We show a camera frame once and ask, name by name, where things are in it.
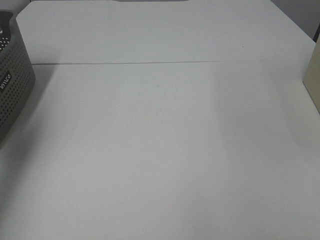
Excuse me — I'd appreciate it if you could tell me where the grey perforated plastic basket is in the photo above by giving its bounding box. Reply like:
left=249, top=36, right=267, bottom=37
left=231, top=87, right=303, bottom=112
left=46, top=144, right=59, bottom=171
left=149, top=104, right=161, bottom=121
left=0, top=9, right=36, bottom=142

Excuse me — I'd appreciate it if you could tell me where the beige box at right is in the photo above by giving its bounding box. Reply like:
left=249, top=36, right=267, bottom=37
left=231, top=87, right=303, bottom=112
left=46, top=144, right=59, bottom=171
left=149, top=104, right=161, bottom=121
left=303, top=38, right=320, bottom=112

